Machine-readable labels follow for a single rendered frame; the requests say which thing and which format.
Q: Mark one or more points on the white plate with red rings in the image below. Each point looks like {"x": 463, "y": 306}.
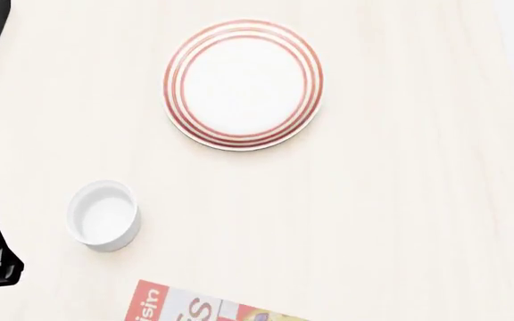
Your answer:
{"x": 243, "y": 83}

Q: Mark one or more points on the red and white cookies box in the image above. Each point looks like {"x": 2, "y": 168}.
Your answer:
{"x": 172, "y": 306}

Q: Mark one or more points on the small white ramekin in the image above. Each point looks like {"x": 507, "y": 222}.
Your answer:
{"x": 103, "y": 216}

